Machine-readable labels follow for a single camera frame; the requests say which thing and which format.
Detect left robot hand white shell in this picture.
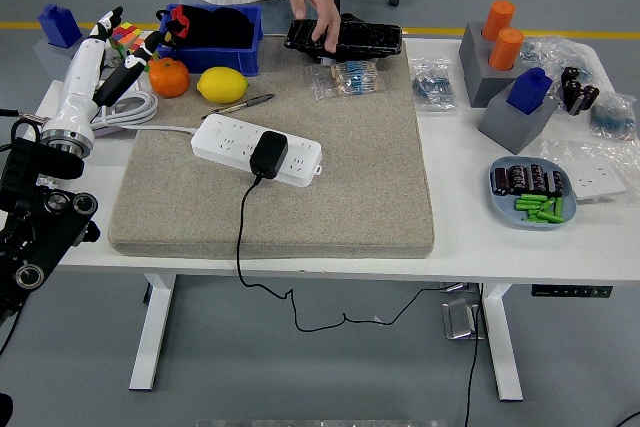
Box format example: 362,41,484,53
42,6,167,143

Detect black glossy plastic tray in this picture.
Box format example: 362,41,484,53
283,17,404,61

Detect white power strip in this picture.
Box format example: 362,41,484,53
190,113,324,189

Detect black plug adapter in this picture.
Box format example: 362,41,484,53
248,130,290,181

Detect black plug cord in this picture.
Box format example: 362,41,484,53
235,175,454,333

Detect blue bottle-shaped block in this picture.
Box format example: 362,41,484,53
505,66,554,116
37,3,83,50

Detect orange mandarin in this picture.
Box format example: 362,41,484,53
147,57,192,99

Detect blue plastic bin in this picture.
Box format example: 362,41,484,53
152,2,264,77

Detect black silver pen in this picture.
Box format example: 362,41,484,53
201,92,276,120

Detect yellow lemon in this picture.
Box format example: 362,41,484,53
195,65,250,104

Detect clear bag of blue parts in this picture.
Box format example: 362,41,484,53
408,56,457,113

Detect large grey holder block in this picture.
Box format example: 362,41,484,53
458,21,531,109

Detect orange cylinder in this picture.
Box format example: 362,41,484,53
487,27,525,72
480,0,516,42

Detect grey-brown mat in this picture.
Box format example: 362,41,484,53
107,34,435,261

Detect crumpled clear plastic bag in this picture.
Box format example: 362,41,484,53
517,35,601,83

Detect white table leg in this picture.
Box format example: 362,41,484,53
480,282,524,402
128,274,177,392

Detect black capacitor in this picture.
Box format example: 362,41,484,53
527,162,549,193
507,164,531,194
544,169,566,197
491,166,511,197

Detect clear bag of black capacitors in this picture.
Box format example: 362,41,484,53
552,64,601,118

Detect blue-grey plate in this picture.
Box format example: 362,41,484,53
488,155,579,231

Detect clear bag around socket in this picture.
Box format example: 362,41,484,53
539,139,640,208

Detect clear bag of blue resistors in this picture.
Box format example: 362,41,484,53
587,91,639,141

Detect silver metal pedal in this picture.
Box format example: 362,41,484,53
440,297,485,342

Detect black table control panel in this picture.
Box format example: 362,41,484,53
530,284,614,299

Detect white coiled power cable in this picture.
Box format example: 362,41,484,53
89,49,197,134

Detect black cloth bag red string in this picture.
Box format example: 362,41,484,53
155,4,254,48

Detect white wall socket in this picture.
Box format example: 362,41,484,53
567,159,629,201

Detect black floor cable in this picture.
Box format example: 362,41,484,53
462,286,489,427

